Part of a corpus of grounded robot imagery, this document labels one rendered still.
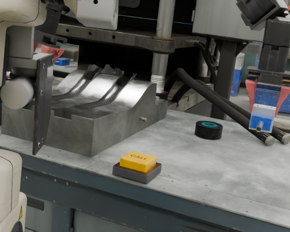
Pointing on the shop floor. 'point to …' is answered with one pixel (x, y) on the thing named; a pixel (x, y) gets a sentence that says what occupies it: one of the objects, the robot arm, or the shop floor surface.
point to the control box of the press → (223, 41)
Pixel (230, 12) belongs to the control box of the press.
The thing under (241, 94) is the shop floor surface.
